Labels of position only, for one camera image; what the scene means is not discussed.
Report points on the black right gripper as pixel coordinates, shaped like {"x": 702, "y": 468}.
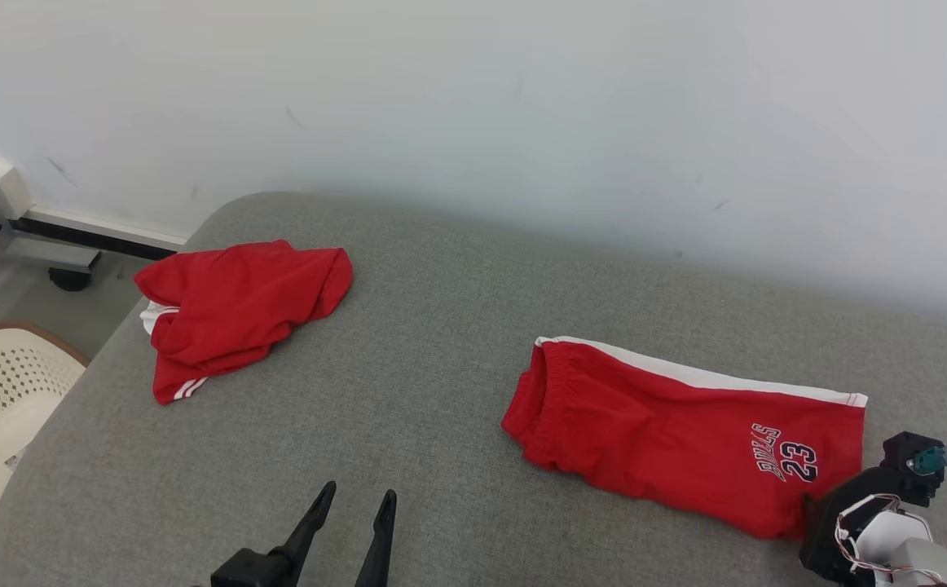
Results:
{"x": 820, "y": 530}

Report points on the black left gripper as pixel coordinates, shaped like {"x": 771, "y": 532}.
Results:
{"x": 253, "y": 571}

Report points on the black wall baseboard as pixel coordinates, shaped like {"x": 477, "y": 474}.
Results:
{"x": 99, "y": 237}

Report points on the red basketball shorts white stripe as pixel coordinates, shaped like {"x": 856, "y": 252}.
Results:
{"x": 669, "y": 440}

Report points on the black caster wheel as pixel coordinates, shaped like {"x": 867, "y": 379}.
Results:
{"x": 70, "y": 280}

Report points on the grey metal frame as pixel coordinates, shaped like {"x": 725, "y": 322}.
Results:
{"x": 41, "y": 254}

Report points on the red basketball jersey white sleeves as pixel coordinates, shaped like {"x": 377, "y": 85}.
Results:
{"x": 237, "y": 310}

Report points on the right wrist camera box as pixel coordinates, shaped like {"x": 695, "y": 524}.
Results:
{"x": 922, "y": 487}

